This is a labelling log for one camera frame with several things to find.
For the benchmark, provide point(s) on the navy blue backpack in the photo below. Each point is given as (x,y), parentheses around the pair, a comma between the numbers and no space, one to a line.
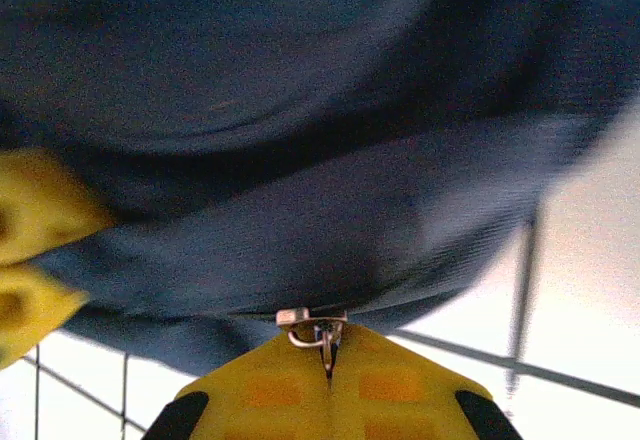
(300,160)

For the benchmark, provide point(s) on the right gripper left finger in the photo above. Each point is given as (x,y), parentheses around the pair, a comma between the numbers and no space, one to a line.
(260,400)

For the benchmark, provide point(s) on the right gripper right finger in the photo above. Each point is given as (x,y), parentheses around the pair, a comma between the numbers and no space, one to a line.
(400,400)

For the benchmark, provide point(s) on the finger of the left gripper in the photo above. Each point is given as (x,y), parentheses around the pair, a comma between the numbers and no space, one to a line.
(40,200)
(30,305)

